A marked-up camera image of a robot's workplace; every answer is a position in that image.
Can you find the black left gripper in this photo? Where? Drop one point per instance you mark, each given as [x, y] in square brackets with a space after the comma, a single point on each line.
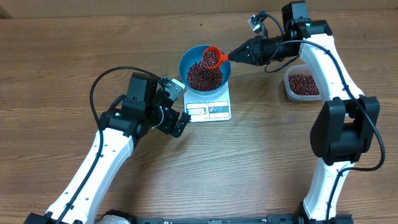
[168, 127]

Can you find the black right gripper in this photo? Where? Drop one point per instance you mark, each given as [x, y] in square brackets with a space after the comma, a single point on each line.
[257, 46]

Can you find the red scoop blue handle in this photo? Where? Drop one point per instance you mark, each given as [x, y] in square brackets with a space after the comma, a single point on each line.
[213, 58]

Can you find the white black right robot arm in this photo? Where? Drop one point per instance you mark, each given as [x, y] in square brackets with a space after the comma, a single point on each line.
[346, 124]

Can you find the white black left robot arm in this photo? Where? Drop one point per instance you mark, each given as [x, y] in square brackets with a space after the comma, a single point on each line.
[146, 105]

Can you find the white kitchen scale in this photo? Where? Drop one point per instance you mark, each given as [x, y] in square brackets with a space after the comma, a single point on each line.
[208, 108]

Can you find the blue bowl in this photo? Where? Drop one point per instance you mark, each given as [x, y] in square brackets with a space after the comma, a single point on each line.
[194, 55]

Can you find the red beans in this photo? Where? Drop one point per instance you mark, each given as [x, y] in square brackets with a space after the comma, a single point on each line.
[204, 79]

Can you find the clear plastic container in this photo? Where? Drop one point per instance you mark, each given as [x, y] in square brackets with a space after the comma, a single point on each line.
[300, 85]

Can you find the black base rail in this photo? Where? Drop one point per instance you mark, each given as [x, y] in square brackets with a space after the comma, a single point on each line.
[116, 216]

